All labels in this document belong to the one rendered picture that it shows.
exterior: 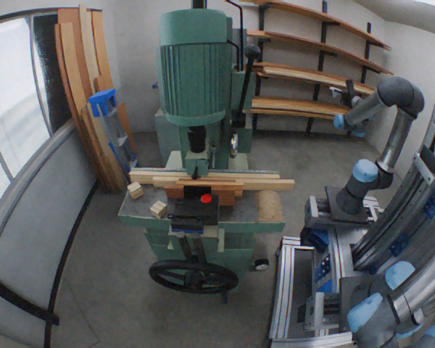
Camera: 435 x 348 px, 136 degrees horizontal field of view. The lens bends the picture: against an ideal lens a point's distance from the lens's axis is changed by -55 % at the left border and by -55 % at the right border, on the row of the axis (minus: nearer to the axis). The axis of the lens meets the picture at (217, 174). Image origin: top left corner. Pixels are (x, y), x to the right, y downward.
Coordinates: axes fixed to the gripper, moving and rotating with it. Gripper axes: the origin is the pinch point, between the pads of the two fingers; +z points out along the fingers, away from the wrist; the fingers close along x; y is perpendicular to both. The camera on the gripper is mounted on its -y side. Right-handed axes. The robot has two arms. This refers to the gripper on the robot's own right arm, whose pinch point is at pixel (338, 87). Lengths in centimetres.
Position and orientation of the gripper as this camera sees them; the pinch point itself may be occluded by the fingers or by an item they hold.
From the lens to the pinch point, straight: 131.8
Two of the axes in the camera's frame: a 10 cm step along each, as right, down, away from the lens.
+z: -0.2, -6.4, 7.7
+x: 9.9, -1.2, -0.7
